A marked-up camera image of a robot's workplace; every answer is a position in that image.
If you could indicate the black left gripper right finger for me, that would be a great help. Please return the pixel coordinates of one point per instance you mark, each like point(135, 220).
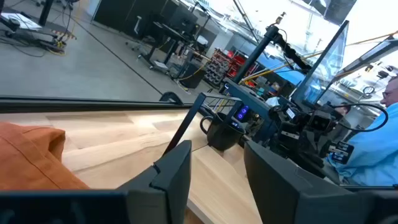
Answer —
point(280, 186)

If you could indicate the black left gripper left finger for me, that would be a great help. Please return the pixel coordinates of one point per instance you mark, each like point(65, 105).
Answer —
point(168, 183)

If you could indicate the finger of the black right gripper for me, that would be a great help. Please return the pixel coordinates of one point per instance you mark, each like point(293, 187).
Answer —
point(298, 157)
point(340, 152)

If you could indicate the person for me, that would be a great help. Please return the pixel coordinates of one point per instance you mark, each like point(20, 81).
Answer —
point(373, 155)

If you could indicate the blue panel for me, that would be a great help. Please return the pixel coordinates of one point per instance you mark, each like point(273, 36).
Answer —
point(286, 71)

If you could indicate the black mug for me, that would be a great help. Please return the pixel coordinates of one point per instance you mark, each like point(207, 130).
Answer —
point(222, 137)

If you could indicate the black pole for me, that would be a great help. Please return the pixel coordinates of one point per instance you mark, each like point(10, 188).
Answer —
point(255, 56)

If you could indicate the red parts bin rack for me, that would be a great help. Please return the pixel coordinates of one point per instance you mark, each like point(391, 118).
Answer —
point(224, 67)

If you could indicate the black box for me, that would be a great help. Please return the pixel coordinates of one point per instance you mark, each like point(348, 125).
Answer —
point(194, 76)

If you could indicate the orange cloth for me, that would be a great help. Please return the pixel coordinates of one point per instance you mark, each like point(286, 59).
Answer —
point(28, 155)

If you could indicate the black workstation desk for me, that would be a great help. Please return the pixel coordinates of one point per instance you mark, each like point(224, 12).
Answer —
point(168, 34)

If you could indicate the white board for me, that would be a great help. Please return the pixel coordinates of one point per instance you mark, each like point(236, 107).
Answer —
point(21, 21)

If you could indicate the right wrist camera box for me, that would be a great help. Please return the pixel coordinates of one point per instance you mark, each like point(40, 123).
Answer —
point(321, 121)

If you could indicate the black metal table frame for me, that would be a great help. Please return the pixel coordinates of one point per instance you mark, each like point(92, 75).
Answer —
point(77, 104)

